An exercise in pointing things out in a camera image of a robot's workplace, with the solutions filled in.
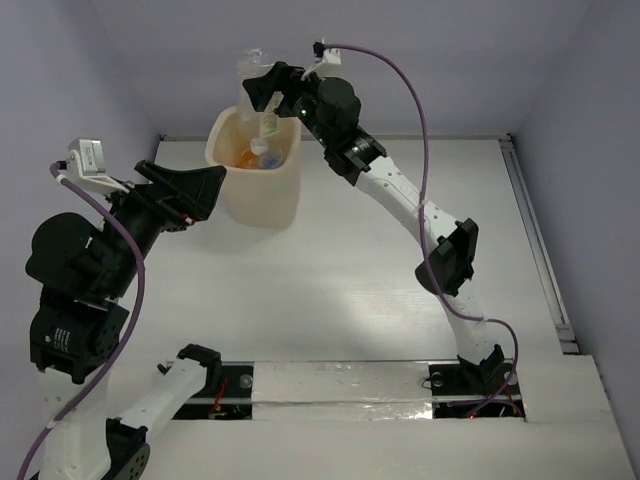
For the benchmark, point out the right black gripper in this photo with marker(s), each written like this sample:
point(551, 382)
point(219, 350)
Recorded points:
point(260, 88)

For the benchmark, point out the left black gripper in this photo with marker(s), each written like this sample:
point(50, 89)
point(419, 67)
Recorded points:
point(163, 195)

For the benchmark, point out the blue label bottle blue cap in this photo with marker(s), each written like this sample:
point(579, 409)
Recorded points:
point(272, 159)

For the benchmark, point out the small orange juice bottle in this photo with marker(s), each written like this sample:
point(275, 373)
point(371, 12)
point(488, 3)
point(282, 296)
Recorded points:
point(248, 160)

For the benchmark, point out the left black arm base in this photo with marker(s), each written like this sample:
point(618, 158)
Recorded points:
point(233, 400)

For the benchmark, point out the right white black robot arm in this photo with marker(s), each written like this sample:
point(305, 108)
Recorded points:
point(330, 110)

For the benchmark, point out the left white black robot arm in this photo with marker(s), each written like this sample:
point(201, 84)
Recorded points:
point(93, 282)

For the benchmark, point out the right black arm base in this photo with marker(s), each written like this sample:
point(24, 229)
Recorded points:
point(454, 397)

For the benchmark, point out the cream plastic waste bin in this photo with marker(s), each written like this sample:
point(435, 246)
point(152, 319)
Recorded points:
point(259, 198)

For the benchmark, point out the shiny tape strip front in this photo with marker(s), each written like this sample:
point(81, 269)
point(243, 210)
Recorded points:
point(341, 391)

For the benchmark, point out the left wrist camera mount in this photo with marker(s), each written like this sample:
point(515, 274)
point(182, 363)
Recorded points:
point(85, 167)

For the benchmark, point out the aluminium rail right edge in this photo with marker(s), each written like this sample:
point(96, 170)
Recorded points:
point(550, 287)

